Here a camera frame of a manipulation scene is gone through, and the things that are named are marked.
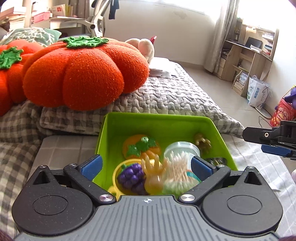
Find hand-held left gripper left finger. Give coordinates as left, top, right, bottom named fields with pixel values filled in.
left=32, top=154, right=117, bottom=205

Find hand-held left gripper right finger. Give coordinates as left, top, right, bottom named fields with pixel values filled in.
left=178, top=156, right=264, bottom=205

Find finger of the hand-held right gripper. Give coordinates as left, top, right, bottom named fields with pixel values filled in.
left=243, top=120, right=296, bottom=146
left=261, top=144, right=296, bottom=161

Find clear cotton swab container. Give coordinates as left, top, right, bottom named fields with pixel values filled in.
left=161, top=142, right=202, bottom=195

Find tan hand-shaped toy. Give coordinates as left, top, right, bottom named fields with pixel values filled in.
left=194, top=133, right=212, bottom=154
left=141, top=153, right=170, bottom=193

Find yellow toy pot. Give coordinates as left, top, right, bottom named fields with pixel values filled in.
left=107, top=159, right=149, bottom=197

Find purple toy grapes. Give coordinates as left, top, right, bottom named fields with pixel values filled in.
left=117, top=163, right=149, bottom=195

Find orange toy pumpkin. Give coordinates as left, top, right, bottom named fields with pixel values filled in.
left=122, top=134, right=161, bottom=161

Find green plastic box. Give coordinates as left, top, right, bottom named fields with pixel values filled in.
left=92, top=112, right=238, bottom=196

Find grey grid bedsheet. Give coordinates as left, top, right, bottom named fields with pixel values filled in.
left=25, top=134, right=296, bottom=232

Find red bucket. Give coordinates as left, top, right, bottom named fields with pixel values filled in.
left=270, top=97, right=295, bottom=127

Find white paper bag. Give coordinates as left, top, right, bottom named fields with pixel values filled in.
left=247, top=75, right=271, bottom=110

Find purple toy figure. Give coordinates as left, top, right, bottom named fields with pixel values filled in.
left=284, top=85, right=296, bottom=105

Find wooden desk with shelves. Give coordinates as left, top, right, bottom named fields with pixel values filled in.
left=218, top=18, right=279, bottom=97

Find grey quilted pillow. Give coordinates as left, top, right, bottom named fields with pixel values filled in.
left=39, top=62, right=246, bottom=138

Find grey checked quilt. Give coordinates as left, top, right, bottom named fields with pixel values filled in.
left=0, top=100, right=99, bottom=237

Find black laptop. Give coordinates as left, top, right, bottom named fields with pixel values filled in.
left=245, top=37, right=263, bottom=48

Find orange pumpkin cushion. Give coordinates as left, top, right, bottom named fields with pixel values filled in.
left=23, top=36, right=150, bottom=108
left=0, top=39, right=45, bottom=117

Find beige curtain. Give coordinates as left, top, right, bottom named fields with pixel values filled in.
left=203, top=0, right=244, bottom=75

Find pale plush toy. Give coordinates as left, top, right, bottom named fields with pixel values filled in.
left=125, top=37, right=156, bottom=65

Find green patterned pillow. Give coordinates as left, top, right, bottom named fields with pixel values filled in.
left=0, top=27, right=62, bottom=47

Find white office chair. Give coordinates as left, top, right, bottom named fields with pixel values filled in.
left=86, top=0, right=117, bottom=38

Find white bookshelf with books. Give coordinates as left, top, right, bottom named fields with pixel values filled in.
left=0, top=0, right=84, bottom=37

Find dark hanging garment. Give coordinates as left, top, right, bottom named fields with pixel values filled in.
left=108, top=0, right=120, bottom=20

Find black floor cable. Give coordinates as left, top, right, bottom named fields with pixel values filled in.
left=257, top=107, right=274, bottom=127

